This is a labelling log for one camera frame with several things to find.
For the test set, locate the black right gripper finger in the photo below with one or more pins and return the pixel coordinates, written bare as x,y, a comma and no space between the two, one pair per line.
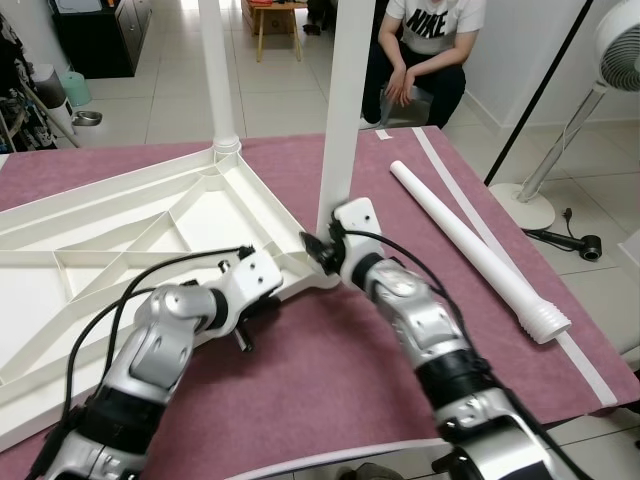
309,240

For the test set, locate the white plastic table leg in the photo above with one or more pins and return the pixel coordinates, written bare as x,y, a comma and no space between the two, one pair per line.
470,250
220,60
345,110

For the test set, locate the white plastic table top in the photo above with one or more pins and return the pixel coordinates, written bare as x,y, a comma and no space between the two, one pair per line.
150,230

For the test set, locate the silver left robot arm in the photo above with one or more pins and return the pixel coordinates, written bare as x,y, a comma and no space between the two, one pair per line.
150,350

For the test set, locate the pink table cloth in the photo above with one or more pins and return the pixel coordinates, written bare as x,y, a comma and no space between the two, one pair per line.
330,390

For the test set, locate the small white tape piece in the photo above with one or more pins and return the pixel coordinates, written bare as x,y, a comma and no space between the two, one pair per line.
382,135

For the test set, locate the long white tape strip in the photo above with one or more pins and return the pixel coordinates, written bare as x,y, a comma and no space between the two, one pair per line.
450,175

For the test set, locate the grey low stool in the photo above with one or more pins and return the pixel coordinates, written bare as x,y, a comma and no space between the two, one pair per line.
408,105

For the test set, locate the white standing fan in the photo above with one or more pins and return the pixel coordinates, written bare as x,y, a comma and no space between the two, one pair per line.
525,210

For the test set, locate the seated person in white shirt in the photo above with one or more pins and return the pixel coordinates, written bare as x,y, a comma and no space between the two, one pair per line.
430,50

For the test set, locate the metal pet bowl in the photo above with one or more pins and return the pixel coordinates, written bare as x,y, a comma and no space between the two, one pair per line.
88,118

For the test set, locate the black hair dryer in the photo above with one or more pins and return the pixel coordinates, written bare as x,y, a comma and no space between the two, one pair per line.
588,245

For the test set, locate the black slanted pole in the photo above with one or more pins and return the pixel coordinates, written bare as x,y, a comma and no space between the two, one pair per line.
540,90

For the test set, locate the black cabinet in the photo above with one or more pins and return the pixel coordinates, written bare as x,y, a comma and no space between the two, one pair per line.
100,40

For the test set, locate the grey white canister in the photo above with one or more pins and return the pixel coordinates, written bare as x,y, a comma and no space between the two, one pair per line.
50,95

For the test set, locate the clothes rack with dark clothes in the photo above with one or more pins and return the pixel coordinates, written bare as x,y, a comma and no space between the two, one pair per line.
20,90

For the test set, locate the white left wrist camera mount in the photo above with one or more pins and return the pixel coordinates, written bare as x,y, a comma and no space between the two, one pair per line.
255,275

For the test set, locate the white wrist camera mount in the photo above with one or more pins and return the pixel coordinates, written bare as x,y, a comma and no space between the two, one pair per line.
358,215
255,275

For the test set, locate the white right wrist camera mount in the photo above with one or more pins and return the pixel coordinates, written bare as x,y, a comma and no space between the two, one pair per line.
358,215

